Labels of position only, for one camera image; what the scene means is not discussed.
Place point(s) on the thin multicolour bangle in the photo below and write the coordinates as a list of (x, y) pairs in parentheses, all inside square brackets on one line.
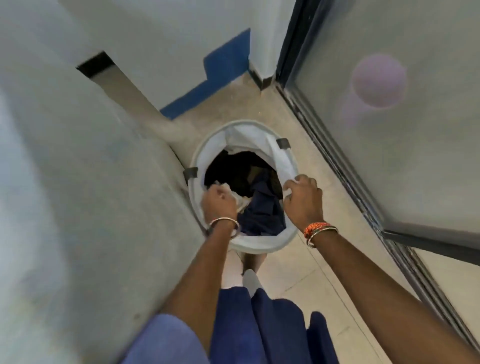
[(225, 220)]

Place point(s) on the beaded green red bangle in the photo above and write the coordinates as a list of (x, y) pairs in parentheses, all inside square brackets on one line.
[(322, 231)]

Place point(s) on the navy blue clothes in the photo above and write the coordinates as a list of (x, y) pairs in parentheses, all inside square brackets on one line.
[(262, 213)]

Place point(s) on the person's left forearm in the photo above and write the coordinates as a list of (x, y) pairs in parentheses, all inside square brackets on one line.
[(202, 281)]

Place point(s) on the person's right hand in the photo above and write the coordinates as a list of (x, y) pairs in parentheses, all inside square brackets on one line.
[(305, 202)]

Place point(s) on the person's bare foot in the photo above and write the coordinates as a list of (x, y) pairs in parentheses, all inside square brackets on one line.
[(255, 260)]

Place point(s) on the white blue washing machine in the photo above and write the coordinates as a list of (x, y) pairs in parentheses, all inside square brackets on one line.
[(75, 187)]

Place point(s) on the pink bucket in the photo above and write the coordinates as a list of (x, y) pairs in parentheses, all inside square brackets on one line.
[(378, 80)]

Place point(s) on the person's blue tunic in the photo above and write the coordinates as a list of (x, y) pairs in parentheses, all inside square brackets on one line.
[(277, 330)]

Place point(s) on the white garment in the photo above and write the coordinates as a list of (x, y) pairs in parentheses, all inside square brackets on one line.
[(242, 200)]

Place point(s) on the white trouser leg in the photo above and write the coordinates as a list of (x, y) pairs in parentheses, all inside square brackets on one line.
[(252, 281)]

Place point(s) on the person's right forearm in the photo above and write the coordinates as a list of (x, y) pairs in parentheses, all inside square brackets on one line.
[(386, 307)]

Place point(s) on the person's left hand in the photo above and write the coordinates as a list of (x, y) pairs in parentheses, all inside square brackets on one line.
[(221, 204)]

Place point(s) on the white round laundry hamper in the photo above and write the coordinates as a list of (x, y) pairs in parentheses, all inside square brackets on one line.
[(247, 137)]

